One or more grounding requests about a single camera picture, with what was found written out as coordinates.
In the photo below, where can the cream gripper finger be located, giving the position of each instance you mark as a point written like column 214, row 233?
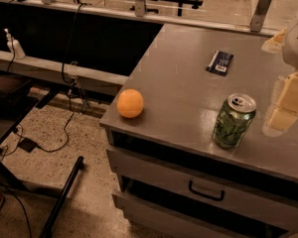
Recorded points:
column 283, row 111
column 275, row 43

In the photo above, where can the dark blue rxbar wrapper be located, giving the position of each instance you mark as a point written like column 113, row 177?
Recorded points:
column 219, row 63

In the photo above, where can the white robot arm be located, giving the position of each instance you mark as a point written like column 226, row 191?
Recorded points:
column 290, row 56

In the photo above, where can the green soda can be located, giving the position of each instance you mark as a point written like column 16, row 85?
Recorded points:
column 233, row 120

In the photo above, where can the grey upper drawer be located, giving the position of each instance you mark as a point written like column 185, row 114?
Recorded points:
column 200, row 199

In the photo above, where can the grey drawer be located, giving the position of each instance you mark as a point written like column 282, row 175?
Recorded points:
column 165, row 220
column 200, row 199

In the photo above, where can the orange fruit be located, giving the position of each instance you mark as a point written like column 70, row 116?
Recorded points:
column 130, row 103

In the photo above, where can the grey lower drawer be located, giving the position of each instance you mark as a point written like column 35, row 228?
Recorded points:
column 165, row 220

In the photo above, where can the white spray bottle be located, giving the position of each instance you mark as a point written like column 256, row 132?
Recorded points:
column 14, row 46

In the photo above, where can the black power adapter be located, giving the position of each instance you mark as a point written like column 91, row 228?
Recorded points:
column 27, row 145

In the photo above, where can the dark side table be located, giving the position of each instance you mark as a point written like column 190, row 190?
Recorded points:
column 15, row 104

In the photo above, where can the black chair leg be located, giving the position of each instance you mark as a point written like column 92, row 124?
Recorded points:
column 47, row 229

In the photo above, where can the metal rail bracket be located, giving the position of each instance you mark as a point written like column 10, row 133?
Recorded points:
column 259, row 15

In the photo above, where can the black drawer handle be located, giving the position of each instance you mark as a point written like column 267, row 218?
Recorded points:
column 205, row 192

